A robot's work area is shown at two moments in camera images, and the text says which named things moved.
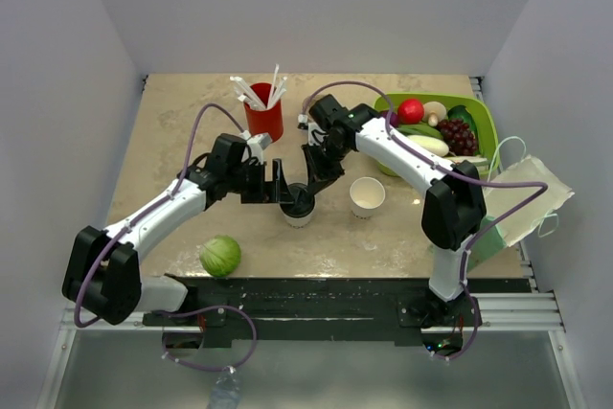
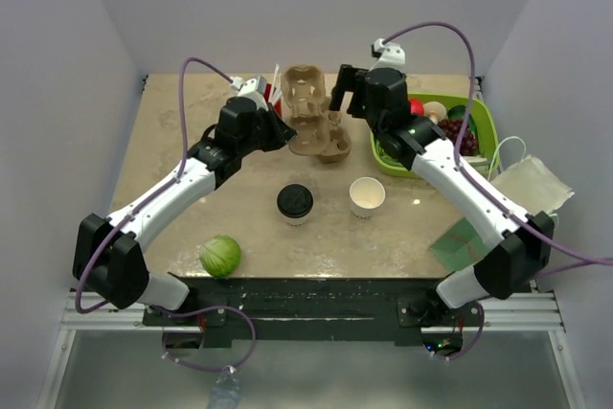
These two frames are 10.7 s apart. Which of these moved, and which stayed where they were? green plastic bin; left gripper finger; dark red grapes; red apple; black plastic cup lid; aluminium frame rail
Moved: left gripper finger
Stayed: green plastic bin; black plastic cup lid; red apple; dark red grapes; aluminium frame rail
